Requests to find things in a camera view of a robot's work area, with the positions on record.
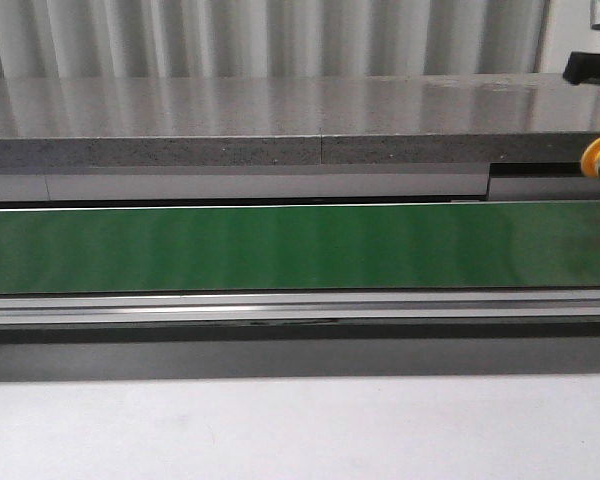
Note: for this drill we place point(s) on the yellow push button switch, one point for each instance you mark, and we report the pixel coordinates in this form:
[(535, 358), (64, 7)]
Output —
[(590, 159)]

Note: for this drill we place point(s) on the green conveyor belt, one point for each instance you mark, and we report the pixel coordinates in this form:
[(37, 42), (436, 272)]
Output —
[(300, 247)]

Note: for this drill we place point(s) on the grey stone counter slab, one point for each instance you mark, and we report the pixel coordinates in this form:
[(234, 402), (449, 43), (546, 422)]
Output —
[(143, 123)]

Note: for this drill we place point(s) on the white pleated curtain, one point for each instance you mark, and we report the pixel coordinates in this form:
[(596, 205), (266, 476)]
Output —
[(256, 39)]

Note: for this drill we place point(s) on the grey cabinet panel under counter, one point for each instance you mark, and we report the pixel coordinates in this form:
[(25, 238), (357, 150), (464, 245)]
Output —
[(418, 181)]

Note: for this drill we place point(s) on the aluminium conveyor side rail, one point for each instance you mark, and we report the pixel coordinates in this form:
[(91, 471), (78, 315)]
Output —
[(419, 307)]

